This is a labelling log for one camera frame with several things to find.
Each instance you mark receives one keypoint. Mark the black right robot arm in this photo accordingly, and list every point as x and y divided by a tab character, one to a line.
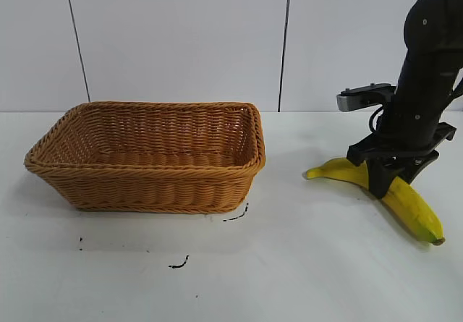
430	29

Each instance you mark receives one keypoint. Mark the brown woven wicker basket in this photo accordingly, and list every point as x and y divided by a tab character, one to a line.
144	188

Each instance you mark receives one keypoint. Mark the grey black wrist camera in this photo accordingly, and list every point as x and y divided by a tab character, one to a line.
356	99

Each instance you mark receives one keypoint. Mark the yellow banana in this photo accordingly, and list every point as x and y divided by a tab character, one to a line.
416	206

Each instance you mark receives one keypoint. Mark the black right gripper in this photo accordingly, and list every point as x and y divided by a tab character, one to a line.
416	115

